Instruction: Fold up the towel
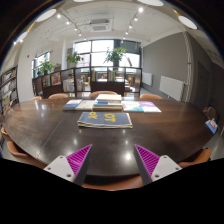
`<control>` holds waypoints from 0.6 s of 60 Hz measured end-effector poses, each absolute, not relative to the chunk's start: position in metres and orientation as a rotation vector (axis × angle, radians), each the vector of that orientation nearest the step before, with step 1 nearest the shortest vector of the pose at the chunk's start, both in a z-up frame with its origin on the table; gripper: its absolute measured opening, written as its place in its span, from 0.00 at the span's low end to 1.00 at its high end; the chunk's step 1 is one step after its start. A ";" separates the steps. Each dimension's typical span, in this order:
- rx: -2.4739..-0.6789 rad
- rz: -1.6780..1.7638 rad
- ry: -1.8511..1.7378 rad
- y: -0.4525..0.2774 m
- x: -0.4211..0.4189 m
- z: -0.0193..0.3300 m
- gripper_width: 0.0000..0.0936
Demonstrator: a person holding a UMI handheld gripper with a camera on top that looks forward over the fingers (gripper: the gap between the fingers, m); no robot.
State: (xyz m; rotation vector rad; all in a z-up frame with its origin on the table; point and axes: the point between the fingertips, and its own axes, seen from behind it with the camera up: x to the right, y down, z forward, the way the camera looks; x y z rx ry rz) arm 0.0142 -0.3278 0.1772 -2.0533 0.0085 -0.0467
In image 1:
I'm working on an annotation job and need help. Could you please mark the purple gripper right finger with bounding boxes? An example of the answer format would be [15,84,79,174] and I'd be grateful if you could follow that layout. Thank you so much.
[134,145,181,185]

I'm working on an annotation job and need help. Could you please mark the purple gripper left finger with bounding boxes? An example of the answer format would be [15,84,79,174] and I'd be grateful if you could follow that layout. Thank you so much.
[44,145,92,186]

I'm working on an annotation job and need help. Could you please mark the orange chair near centre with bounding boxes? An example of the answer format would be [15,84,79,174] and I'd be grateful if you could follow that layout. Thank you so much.
[83,175,143,191]

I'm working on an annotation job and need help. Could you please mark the orange chair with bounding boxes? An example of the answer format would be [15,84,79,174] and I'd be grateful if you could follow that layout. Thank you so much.
[140,94,163,100]
[48,93,68,99]
[89,91,118,99]
[83,175,143,191]
[1,128,46,169]
[179,149,211,168]

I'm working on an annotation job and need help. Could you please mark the orange chair near right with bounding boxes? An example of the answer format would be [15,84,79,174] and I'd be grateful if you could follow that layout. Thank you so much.
[179,149,211,168]

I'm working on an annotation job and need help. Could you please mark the orange chair near left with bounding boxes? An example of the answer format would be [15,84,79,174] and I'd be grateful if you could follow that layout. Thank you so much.
[1,128,46,169]

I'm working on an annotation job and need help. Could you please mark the purple and white magazine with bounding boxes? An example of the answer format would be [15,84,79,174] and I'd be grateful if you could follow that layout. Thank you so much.
[139,101,160,113]

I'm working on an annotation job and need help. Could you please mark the dark blue book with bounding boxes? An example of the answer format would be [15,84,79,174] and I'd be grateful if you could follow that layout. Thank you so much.
[62,99,81,110]

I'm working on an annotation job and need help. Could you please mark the colourful magazine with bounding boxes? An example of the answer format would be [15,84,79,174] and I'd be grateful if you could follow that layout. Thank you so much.
[122,101,143,112]

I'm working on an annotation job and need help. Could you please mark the cream white book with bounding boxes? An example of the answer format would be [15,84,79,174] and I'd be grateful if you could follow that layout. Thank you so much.
[76,100,94,111]

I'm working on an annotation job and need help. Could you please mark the orange chair far right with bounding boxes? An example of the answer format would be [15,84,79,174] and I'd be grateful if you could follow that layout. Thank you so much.
[140,94,163,100]

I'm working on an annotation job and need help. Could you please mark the stack of books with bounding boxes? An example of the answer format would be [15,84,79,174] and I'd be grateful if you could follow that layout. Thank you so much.
[93,94,123,110]

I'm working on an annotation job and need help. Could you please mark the blue box on floor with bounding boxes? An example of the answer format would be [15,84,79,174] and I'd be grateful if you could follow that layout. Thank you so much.
[205,119,218,134]

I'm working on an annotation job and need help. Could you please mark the orange chair far left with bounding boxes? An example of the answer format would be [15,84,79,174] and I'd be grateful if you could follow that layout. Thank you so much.
[48,93,68,99]

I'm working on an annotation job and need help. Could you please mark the orange chair far left corner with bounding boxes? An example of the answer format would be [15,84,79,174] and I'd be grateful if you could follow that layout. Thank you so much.
[31,96,42,100]

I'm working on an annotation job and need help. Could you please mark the orange chair far centre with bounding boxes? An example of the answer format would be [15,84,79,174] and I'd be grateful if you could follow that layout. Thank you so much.
[89,91,118,99]

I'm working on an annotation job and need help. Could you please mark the black shelf divider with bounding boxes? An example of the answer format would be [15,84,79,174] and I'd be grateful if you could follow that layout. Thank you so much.
[32,66,142,98]

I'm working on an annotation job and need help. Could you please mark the left potted plant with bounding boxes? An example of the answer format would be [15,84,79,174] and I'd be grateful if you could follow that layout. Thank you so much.
[37,61,55,76]

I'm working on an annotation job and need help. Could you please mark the potted plant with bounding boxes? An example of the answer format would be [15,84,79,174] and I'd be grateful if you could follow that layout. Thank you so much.
[104,47,126,66]
[37,61,55,76]
[66,52,84,68]

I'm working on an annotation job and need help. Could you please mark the middle potted plant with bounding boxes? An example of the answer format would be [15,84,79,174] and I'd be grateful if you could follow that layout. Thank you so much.
[66,52,84,68]

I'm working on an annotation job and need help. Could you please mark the right potted plant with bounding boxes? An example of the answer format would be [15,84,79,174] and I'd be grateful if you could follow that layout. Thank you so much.
[104,47,126,66]

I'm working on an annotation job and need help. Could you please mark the ceiling air conditioner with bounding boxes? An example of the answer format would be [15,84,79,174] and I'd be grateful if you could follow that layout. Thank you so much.
[89,19,111,32]

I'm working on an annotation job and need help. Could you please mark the white wall radiator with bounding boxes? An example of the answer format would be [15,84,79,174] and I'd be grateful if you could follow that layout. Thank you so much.
[159,76,184,101]

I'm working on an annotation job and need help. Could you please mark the white board on wall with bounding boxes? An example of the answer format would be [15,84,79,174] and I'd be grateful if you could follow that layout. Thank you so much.
[142,72,153,86]

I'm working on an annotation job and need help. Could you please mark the wall bookshelf at left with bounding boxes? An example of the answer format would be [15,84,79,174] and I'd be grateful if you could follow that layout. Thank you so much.
[0,66,19,113]

